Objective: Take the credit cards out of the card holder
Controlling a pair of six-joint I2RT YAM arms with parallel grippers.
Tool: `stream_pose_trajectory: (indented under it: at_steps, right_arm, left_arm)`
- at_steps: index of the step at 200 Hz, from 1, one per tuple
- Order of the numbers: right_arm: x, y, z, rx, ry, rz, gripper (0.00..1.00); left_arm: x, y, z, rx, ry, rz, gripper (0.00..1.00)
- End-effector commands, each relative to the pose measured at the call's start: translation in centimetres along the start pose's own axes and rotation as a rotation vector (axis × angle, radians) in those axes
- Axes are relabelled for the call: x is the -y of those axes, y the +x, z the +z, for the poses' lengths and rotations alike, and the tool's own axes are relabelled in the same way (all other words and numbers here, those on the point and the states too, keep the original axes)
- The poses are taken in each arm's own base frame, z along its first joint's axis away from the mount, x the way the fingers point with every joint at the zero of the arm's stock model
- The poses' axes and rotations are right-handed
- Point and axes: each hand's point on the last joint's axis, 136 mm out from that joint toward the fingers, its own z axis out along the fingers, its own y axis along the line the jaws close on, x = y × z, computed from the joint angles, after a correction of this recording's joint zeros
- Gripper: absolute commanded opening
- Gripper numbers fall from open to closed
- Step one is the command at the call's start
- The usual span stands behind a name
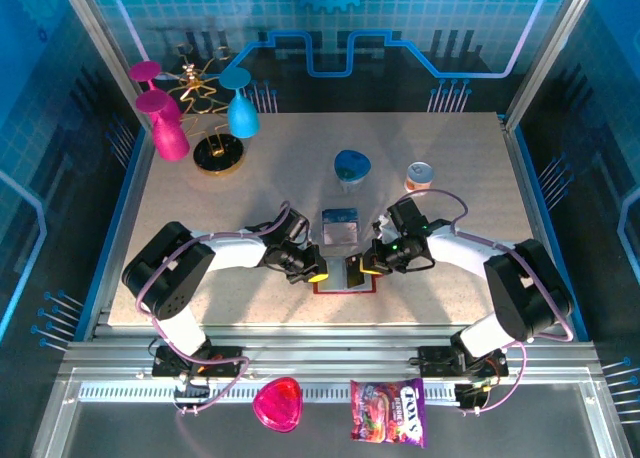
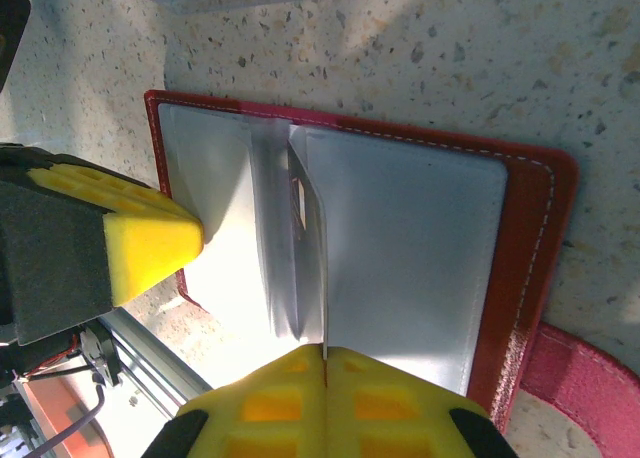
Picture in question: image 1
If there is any black gold lined card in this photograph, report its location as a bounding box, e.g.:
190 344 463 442
344 253 367 291

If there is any blue VIP card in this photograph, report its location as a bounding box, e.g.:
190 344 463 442
321 207 360 225

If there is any clear acrylic card organizer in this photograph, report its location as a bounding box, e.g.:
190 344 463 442
317 192 364 257

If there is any small orange tin can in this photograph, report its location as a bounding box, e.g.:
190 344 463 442
404 161 434 196

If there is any blue heart-shaped container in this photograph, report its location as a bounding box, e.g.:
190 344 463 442
333 149 372 195

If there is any pink heart shaped container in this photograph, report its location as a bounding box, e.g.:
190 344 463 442
252 376 305 434

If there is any purple candy bag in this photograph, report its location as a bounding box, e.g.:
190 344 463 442
348 377 429 449

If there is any blue wine glass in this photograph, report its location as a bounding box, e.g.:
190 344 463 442
218 67 261 140

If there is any small electronics board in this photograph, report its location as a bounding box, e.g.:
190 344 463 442
172 377 212 415
453 381 495 413

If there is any pink wine glass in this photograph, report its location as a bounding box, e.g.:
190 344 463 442
135 88 192 163
128 61 164 94

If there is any aluminium extrusion frame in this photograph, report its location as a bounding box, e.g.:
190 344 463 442
29 0 640 458

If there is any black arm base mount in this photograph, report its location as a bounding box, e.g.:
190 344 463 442
151 345 246 379
416 345 509 379

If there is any white slotted cable duct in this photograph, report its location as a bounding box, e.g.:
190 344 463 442
77 380 461 404

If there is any gold wire rack black base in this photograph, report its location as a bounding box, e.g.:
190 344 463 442
164 42 249 177

